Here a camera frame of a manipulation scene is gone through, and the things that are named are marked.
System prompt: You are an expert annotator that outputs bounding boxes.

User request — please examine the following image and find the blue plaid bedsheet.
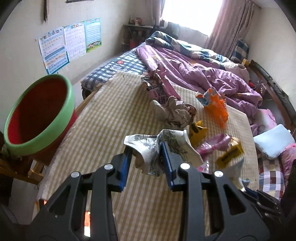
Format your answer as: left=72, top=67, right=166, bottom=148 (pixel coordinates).
left=81, top=48, right=148, bottom=91

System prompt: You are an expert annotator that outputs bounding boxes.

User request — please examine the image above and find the blue patchwork blanket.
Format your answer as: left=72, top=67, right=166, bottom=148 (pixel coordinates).
left=145, top=31, right=248, bottom=78

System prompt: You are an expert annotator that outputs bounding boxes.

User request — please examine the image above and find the white sketch-printed paper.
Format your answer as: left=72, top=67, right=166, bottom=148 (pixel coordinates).
left=124, top=129, right=204, bottom=176

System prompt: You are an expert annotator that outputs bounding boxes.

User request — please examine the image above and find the yellow snack bag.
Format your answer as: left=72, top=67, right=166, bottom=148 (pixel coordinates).
left=216, top=137, right=244, bottom=169

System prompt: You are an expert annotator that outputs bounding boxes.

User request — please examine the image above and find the orange plastic wrapper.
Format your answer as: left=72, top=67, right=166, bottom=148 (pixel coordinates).
left=196, top=88, right=228, bottom=129

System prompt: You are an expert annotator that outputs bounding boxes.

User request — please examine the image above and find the left learning chart poster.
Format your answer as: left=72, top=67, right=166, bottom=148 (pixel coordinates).
left=38, top=27, right=70, bottom=74

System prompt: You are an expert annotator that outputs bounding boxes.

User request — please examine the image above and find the pink printed snack bag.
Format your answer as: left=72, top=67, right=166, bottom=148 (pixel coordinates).
left=141, top=69, right=181, bottom=104

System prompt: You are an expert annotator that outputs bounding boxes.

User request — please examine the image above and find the plaid pillow by curtain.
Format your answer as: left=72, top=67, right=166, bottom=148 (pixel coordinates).
left=230, top=39, right=249, bottom=63

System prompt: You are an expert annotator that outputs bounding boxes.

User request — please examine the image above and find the purple quilt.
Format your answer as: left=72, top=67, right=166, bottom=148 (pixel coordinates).
left=137, top=44, right=262, bottom=119

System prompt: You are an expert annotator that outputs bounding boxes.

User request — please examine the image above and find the left pink curtain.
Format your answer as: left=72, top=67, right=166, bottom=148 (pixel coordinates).
left=147, top=0, right=165, bottom=26

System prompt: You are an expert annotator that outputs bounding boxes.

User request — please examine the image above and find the smartphone with lit screen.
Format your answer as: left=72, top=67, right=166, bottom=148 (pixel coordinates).
left=84, top=211, right=91, bottom=237

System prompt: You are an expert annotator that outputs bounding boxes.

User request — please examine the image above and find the learning chart poster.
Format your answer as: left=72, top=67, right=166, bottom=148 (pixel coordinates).
left=64, top=22, right=86, bottom=61
left=38, top=27, right=70, bottom=74

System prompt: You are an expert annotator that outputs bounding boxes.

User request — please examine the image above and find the yellow snack box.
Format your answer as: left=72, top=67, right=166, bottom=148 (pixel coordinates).
left=189, top=120, right=208, bottom=149

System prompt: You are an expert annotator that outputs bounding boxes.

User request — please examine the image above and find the colourful patchwork sheet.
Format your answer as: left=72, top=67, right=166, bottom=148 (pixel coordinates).
left=258, top=156, right=285, bottom=200

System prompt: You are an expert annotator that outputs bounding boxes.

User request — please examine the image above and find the pink curtain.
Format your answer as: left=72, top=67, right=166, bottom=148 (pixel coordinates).
left=207, top=0, right=256, bottom=58
left=147, top=0, right=165, bottom=26

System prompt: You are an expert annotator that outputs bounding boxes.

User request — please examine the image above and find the right pink curtain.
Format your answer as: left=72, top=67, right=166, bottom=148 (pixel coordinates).
left=207, top=0, right=256, bottom=58

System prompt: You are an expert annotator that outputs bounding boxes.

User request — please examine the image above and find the beige checkered mat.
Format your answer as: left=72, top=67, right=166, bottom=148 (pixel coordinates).
left=36, top=71, right=260, bottom=241

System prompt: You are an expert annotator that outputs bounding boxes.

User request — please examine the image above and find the brown paper bag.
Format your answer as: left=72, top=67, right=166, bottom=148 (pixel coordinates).
left=149, top=96, right=197, bottom=130

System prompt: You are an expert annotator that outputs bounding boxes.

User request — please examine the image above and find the light blue pillow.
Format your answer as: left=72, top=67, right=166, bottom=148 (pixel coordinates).
left=253, top=124, right=295, bottom=160

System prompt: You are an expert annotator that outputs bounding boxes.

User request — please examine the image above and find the pink foil wrapper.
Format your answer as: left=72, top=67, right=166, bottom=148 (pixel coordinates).
left=196, top=133, right=231, bottom=173

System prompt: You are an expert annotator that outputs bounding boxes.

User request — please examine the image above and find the dark side desk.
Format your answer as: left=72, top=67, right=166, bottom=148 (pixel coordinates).
left=121, top=24, right=153, bottom=52

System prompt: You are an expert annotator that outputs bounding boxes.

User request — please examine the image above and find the right green learning poster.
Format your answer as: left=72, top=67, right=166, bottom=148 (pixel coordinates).
left=84, top=18, right=102, bottom=52

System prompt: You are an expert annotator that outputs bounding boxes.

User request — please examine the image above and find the middle learning chart poster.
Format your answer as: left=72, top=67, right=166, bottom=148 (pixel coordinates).
left=64, top=22, right=86, bottom=61

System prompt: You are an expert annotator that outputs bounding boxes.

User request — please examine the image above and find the red bin with green rim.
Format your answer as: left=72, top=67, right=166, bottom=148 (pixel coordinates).
left=4, top=74, right=77, bottom=166

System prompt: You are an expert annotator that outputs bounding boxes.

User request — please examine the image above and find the dark wooden headboard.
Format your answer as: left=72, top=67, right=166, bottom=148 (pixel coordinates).
left=247, top=60, right=295, bottom=136

